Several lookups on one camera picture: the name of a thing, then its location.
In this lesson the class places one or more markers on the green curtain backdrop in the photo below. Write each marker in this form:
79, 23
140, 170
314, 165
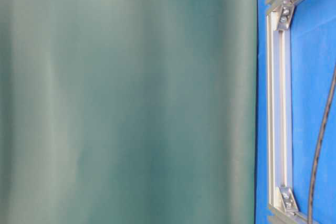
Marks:
128, 111

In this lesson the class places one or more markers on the blue mesh mat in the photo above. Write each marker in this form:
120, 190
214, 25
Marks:
312, 65

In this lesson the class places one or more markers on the silver corner bracket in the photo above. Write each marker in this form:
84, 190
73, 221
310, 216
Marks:
286, 199
284, 13

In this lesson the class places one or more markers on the aluminium extrusion frame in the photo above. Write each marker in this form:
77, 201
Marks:
279, 119

